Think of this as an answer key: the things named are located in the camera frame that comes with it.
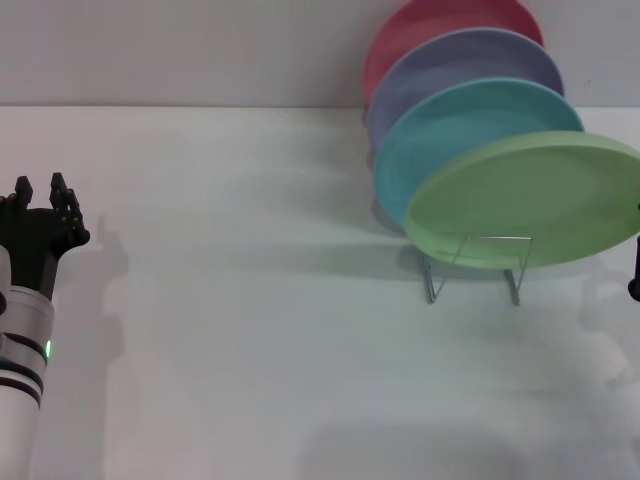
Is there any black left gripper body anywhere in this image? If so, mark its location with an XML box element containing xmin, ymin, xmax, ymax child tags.
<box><xmin>0</xmin><ymin>207</ymin><xmax>72</xmax><ymax>302</ymax></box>

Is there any light blue round plate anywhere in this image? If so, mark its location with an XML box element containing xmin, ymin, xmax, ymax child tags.
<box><xmin>373</xmin><ymin>77</ymin><xmax>585</xmax><ymax>227</ymax></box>

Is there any green round plate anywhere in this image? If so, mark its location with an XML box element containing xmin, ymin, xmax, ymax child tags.
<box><xmin>403</xmin><ymin>130</ymin><xmax>640</xmax><ymax>271</ymax></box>

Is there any chrome wire plate rack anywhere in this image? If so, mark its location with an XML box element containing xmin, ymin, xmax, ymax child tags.
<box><xmin>418</xmin><ymin>234</ymin><xmax>535</xmax><ymax>306</ymax></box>

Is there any red round plate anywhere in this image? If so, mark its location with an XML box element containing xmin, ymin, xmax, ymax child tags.
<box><xmin>363</xmin><ymin>0</ymin><xmax>545</xmax><ymax>107</ymax></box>

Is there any purple round plate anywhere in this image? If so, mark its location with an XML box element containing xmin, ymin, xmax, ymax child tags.
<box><xmin>366</xmin><ymin>28</ymin><xmax>566</xmax><ymax>151</ymax></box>

